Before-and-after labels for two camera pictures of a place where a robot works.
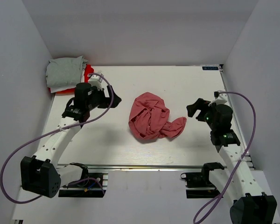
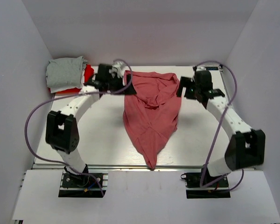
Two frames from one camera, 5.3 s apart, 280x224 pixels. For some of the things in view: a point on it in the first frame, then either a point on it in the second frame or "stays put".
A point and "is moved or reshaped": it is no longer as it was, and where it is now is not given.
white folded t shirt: x=60 y=89 stays put
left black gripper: x=94 y=89 → x=129 y=89
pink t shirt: x=149 y=118 is moved or reshaped
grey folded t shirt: x=65 y=72 stays put
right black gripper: x=200 y=104 → x=185 y=82
